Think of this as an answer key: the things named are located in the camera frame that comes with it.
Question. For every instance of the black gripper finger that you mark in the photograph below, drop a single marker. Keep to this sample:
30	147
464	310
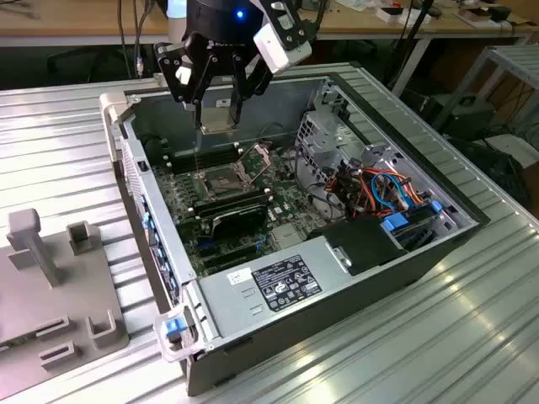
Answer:
168	59
252	80

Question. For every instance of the silver CPU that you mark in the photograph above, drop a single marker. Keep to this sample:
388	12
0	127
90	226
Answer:
218	120

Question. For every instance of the black RAM slot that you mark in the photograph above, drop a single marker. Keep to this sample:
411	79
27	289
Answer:
189	156
189	161
189	150
229	196
189	167
232	204
231	200

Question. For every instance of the CPU socket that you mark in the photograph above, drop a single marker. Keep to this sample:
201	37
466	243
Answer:
223	183

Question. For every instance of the blue expansion slot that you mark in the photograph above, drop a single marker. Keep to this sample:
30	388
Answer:
206	243

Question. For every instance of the black expansion slot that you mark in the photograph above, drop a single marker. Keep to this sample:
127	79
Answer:
227	251
231	261

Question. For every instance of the black office chair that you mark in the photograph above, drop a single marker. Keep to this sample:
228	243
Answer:
84	59

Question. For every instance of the silver drive cage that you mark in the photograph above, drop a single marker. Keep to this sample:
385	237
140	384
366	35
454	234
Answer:
324	143

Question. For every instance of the long wooden desk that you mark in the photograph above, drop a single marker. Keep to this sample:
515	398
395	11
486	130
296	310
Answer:
63	21

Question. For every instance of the green motherboard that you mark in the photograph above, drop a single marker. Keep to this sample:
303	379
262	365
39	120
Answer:
286	198

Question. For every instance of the green RAM stick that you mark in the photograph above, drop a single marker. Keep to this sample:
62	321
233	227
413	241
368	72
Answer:
17	341
206	213

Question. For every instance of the black graphics card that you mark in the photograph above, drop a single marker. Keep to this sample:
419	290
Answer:
236	221

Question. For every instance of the silver chipset heatsink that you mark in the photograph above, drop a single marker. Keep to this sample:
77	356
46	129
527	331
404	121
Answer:
288	237

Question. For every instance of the white box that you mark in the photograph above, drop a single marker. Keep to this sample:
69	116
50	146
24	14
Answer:
417	19

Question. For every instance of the black plastic shroud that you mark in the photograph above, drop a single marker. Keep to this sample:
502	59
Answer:
362	244

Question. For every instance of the blue disk carrier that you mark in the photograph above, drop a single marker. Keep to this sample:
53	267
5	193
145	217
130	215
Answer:
398	223

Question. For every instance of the black equipment case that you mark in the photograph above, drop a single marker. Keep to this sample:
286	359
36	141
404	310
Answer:
467	118

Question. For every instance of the silver power supply unit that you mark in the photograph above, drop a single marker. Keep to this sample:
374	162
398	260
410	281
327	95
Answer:
236	303

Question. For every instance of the brown box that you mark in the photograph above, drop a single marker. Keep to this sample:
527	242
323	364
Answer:
471	17

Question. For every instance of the black flat panel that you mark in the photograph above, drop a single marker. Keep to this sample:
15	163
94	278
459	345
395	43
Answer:
497	168

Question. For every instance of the black and silver PC case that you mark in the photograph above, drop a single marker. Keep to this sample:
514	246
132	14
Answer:
295	336

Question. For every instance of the blue case latch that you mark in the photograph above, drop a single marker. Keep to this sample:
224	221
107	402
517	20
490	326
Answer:
173	328

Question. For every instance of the grey metal shelf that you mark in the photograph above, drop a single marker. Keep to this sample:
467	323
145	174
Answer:
518	59

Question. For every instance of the grey parts rack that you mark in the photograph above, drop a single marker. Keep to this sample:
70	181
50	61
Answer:
42	294

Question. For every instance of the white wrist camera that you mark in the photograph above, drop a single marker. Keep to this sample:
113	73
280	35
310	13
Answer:
278	50

